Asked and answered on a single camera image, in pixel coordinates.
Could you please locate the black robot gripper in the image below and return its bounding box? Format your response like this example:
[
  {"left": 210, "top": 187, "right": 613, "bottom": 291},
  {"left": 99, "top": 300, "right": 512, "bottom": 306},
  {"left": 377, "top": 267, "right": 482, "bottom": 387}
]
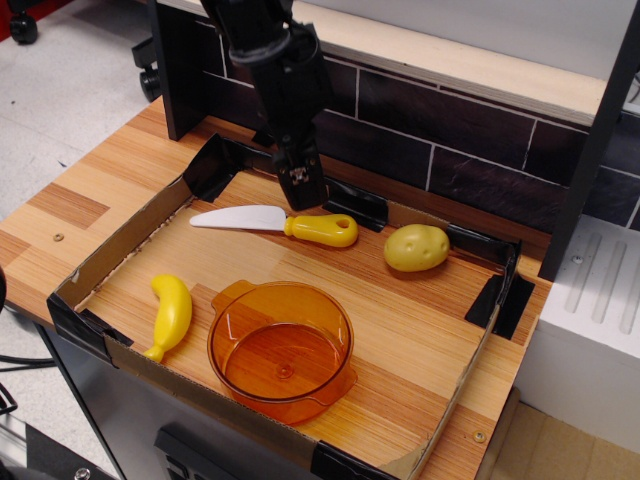
[{"left": 249, "top": 23, "right": 333, "bottom": 211}]

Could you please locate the white toy knife yellow handle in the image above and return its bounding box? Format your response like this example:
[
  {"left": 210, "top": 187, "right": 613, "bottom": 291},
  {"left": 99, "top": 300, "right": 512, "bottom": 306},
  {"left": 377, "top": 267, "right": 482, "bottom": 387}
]
[{"left": 190, "top": 205, "right": 359, "bottom": 248}]

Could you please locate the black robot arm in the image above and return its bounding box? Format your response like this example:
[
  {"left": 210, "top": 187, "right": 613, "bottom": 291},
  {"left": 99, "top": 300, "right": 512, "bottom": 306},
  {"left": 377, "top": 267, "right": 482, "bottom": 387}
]
[{"left": 202, "top": 1, "right": 333, "bottom": 211}]

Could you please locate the cardboard fence with black tape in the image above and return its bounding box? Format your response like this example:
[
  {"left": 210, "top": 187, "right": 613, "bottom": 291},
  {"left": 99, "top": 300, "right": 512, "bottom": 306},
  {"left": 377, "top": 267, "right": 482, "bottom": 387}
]
[{"left": 47, "top": 135, "right": 535, "bottom": 479}]

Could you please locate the orange transparent plastic pot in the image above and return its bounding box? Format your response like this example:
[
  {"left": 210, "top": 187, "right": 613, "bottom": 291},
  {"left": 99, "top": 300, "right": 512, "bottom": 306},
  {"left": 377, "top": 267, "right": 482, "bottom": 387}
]
[{"left": 208, "top": 281, "right": 358, "bottom": 425}]

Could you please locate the yellow toy potato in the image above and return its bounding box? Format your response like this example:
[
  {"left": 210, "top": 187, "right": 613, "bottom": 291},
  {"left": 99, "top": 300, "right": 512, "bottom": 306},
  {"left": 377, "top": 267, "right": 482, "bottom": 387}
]
[{"left": 383, "top": 224, "right": 450, "bottom": 272}]

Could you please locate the yellow toy banana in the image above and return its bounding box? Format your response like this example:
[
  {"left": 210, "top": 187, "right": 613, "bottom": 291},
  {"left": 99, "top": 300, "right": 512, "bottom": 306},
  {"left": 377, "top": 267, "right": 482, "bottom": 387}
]
[{"left": 144, "top": 274, "right": 192, "bottom": 363}]

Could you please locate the black chair wheel base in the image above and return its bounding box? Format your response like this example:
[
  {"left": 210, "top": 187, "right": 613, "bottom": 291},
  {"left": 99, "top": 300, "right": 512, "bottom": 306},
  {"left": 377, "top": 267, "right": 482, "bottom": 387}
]
[{"left": 131, "top": 37, "right": 161, "bottom": 102}]

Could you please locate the black office chair caster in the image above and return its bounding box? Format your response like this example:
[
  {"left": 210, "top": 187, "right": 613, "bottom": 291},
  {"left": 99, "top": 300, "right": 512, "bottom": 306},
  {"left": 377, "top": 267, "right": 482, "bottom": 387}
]
[{"left": 9, "top": 12, "right": 38, "bottom": 45}]

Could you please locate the white toy sink drainboard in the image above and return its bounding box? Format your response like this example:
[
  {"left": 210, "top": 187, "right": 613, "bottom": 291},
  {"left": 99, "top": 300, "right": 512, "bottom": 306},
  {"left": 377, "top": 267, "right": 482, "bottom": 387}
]
[{"left": 515, "top": 216, "right": 639, "bottom": 451}]

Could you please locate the black shelf frame wooden top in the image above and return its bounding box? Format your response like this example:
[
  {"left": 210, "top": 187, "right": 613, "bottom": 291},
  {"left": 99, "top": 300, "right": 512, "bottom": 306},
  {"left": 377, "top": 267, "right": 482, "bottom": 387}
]
[{"left": 149, "top": 1, "right": 639, "bottom": 280}]

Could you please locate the black cable on floor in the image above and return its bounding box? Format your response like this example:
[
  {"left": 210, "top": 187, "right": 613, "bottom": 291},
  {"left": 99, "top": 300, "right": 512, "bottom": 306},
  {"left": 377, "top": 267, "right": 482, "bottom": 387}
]
[{"left": 0, "top": 353, "right": 56, "bottom": 374}]

